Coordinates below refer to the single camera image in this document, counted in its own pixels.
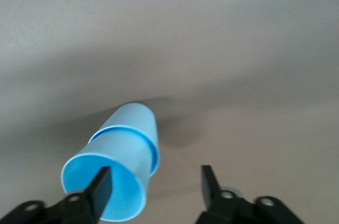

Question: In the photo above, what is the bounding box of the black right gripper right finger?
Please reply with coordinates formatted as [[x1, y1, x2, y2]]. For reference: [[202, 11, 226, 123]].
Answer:
[[194, 165, 306, 224]]

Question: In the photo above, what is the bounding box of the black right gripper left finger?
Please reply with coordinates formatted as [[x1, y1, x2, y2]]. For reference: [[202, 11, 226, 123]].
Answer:
[[0, 166, 112, 224]]

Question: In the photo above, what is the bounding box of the blue plastic cup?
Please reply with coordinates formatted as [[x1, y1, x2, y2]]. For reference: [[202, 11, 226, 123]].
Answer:
[[88, 102, 162, 177], [61, 126, 157, 222]]

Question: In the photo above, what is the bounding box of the brown table cloth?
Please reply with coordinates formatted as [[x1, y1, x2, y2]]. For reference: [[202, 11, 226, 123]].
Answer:
[[0, 0, 339, 224]]

